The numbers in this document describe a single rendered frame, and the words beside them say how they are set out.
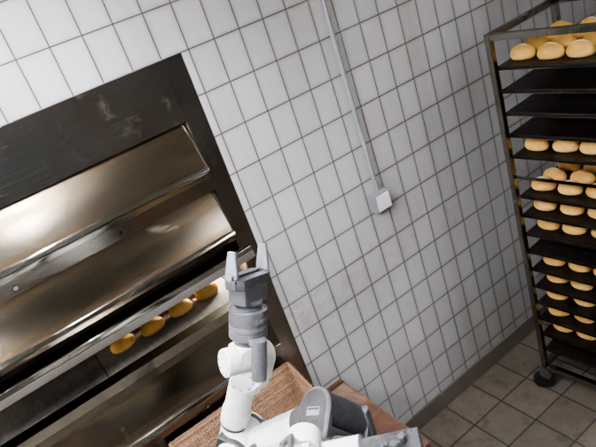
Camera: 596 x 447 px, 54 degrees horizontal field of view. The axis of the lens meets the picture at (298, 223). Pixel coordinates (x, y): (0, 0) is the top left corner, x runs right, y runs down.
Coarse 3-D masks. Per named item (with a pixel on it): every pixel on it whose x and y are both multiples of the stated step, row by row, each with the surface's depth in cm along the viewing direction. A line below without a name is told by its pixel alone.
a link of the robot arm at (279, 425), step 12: (264, 420) 146; (276, 420) 138; (288, 420) 134; (252, 432) 141; (264, 432) 138; (276, 432) 135; (228, 444) 139; (252, 444) 138; (264, 444) 137; (276, 444) 135
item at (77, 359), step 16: (224, 256) 210; (192, 272) 208; (224, 272) 198; (160, 288) 207; (192, 288) 193; (144, 304) 197; (112, 320) 196; (144, 320) 186; (80, 336) 194; (112, 336) 182; (64, 352) 185; (96, 352) 180; (32, 368) 184; (64, 368) 175; (0, 384) 183; (32, 384) 171; (16, 400) 170
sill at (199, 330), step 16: (224, 304) 224; (208, 320) 218; (224, 320) 219; (176, 336) 215; (192, 336) 214; (160, 352) 209; (176, 352) 211; (128, 368) 206; (144, 368) 206; (112, 384) 201; (128, 384) 204; (80, 400) 198; (96, 400) 198; (48, 416) 196; (64, 416) 194; (80, 416) 196; (32, 432) 191; (48, 432) 192
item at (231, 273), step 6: (228, 252) 124; (234, 252) 124; (228, 258) 125; (234, 258) 124; (228, 264) 125; (234, 264) 124; (228, 270) 125; (234, 270) 124; (228, 276) 125; (234, 276) 124
